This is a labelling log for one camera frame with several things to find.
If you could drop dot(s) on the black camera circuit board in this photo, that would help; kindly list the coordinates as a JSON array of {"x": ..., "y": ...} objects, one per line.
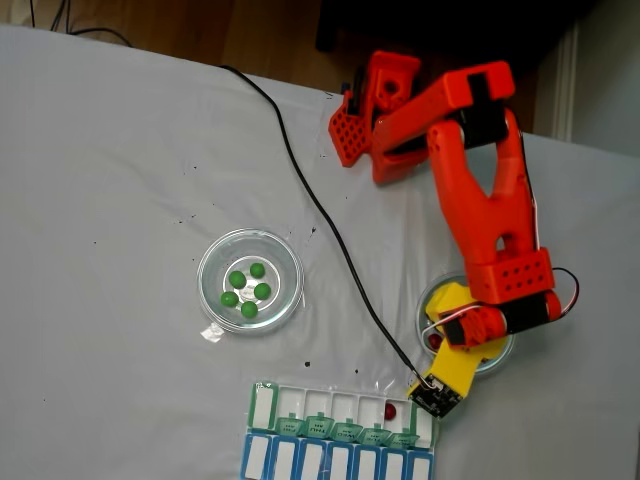
[{"x": 434, "y": 396}]

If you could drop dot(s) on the clear tape scrap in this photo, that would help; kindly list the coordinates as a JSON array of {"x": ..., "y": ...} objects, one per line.
[{"x": 212, "y": 333}]

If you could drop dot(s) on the green round pill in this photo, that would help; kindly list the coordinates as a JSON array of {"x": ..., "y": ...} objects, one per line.
[
  {"x": 249, "y": 309},
  {"x": 229, "y": 299},
  {"x": 237, "y": 279},
  {"x": 262, "y": 291},
  {"x": 257, "y": 270}
]

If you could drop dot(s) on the dark wooden furniture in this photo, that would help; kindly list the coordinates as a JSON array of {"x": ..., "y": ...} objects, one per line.
[{"x": 525, "y": 25}]

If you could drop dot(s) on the clear glass dish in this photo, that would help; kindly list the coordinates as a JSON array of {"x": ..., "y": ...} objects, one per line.
[
  {"x": 280, "y": 260},
  {"x": 492, "y": 369}
]

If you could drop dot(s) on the red round pill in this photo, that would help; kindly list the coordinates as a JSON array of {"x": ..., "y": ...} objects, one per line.
[
  {"x": 390, "y": 411},
  {"x": 435, "y": 341}
]

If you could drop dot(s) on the white door trim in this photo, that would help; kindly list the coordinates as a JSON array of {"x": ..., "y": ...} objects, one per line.
[{"x": 565, "y": 90}]

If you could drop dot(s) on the weekly pill organizer box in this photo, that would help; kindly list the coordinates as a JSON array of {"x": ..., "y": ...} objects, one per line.
[{"x": 262, "y": 407}]

